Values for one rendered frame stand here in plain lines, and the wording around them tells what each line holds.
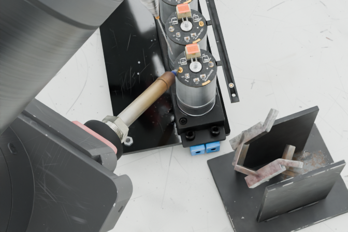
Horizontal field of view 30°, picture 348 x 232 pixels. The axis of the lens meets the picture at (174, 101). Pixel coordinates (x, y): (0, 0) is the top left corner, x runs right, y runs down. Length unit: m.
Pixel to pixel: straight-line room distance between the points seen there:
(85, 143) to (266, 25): 0.26
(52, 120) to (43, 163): 0.02
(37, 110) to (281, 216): 0.21
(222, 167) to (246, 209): 0.03
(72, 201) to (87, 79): 0.24
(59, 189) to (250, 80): 0.25
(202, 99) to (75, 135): 0.17
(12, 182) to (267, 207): 0.20
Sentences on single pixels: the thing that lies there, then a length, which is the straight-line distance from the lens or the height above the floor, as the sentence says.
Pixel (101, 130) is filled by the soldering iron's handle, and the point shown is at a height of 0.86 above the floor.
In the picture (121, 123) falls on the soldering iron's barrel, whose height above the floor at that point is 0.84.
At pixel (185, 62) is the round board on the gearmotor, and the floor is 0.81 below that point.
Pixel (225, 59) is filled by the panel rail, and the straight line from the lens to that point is 0.38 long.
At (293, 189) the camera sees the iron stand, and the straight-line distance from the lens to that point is 0.36.
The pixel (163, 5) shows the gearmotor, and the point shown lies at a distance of 0.41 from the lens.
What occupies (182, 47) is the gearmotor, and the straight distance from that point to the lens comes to 0.39.
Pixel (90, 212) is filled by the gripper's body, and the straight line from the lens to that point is 0.21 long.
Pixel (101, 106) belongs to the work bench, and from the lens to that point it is 0.44.
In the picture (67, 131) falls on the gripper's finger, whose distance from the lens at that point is 0.23.
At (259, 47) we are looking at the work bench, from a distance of 0.45.
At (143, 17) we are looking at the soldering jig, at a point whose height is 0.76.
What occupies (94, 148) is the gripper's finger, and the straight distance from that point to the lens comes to 0.22.
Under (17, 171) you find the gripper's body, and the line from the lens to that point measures 0.21.
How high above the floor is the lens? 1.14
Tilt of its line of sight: 65 degrees down
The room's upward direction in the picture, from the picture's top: 5 degrees counter-clockwise
